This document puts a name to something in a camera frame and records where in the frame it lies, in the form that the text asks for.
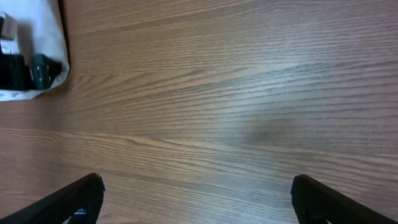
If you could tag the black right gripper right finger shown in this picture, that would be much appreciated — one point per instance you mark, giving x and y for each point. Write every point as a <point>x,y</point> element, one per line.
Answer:
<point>316,203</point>

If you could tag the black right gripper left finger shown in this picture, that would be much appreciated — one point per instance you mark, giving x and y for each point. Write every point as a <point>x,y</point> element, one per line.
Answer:
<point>78,202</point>

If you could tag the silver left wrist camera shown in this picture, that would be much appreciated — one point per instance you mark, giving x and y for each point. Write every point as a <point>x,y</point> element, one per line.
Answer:
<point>8,27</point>

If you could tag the beige shorts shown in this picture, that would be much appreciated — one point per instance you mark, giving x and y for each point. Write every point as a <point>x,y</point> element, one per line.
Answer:
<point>39,31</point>

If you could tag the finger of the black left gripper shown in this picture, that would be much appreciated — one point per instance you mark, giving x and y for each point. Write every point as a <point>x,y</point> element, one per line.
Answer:
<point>44,71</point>

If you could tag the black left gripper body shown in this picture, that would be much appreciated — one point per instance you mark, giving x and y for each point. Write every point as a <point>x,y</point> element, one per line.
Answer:
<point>15,73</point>

